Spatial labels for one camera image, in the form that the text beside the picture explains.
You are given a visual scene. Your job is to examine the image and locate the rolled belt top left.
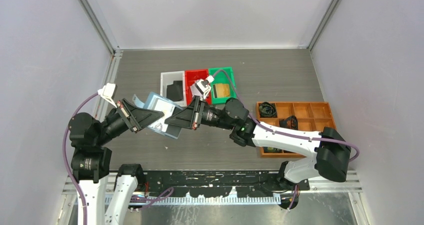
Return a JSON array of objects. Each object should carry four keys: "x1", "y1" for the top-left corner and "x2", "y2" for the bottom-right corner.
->
[{"x1": 258, "y1": 101, "x2": 278, "y2": 118}]

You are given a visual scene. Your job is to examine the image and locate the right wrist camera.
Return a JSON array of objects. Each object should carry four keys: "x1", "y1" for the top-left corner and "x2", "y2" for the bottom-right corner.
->
[{"x1": 196, "y1": 75, "x2": 215, "y2": 101}]

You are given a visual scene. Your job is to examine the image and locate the white card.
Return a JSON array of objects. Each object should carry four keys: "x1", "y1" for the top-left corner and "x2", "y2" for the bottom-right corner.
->
[{"x1": 147, "y1": 99, "x2": 176, "y2": 133}]

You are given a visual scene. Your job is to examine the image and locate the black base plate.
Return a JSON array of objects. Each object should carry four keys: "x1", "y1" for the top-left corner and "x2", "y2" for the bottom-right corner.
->
[{"x1": 136, "y1": 170, "x2": 294, "y2": 198}]

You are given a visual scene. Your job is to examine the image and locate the red plastic bin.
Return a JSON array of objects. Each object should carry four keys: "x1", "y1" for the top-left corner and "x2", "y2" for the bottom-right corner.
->
[{"x1": 183, "y1": 69, "x2": 209, "y2": 106}]

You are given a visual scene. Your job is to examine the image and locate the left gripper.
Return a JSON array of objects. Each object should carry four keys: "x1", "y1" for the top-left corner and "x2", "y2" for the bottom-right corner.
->
[{"x1": 95, "y1": 97, "x2": 165, "y2": 145}]

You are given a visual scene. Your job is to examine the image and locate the blue leather card holder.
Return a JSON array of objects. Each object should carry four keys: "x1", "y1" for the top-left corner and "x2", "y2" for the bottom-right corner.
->
[{"x1": 132, "y1": 91, "x2": 184, "y2": 141}]

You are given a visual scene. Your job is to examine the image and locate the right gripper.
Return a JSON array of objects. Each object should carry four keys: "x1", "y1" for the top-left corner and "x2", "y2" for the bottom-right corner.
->
[{"x1": 164, "y1": 96, "x2": 235, "y2": 131}]

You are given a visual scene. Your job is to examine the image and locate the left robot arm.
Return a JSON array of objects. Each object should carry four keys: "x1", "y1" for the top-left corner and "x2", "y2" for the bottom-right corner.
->
[{"x1": 65, "y1": 99, "x2": 164, "y2": 225}]

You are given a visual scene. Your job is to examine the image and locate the orange compartment tray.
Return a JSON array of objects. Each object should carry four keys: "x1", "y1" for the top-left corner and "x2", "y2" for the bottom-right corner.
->
[{"x1": 255, "y1": 101, "x2": 338, "y2": 158}]

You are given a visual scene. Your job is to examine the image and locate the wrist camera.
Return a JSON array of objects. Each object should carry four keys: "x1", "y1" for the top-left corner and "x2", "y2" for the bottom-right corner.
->
[
  {"x1": 196, "y1": 75, "x2": 215, "y2": 101},
  {"x1": 97, "y1": 82, "x2": 118, "y2": 108}
]

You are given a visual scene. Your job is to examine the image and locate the green plastic bin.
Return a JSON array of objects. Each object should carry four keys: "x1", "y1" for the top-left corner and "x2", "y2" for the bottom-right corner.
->
[{"x1": 208, "y1": 67, "x2": 237, "y2": 105}]

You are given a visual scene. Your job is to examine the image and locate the gold cards in green bin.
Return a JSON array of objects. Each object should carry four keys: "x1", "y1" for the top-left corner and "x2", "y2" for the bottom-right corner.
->
[{"x1": 212, "y1": 83, "x2": 231, "y2": 99}]

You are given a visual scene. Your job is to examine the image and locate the silver cards in red bin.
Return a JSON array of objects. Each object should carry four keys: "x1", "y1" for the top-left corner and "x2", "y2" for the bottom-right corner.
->
[{"x1": 189, "y1": 81, "x2": 198, "y2": 98}]

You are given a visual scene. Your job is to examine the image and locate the black cards in white bin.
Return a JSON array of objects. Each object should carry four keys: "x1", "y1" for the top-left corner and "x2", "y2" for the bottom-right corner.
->
[{"x1": 166, "y1": 80, "x2": 184, "y2": 102}]

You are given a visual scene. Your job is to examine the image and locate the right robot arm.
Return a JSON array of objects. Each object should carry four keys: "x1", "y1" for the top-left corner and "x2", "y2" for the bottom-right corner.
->
[{"x1": 165, "y1": 96, "x2": 351, "y2": 191}]

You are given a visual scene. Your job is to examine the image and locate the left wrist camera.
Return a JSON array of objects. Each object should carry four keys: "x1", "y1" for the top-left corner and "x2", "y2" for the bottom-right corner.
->
[{"x1": 97, "y1": 82, "x2": 118, "y2": 108}]

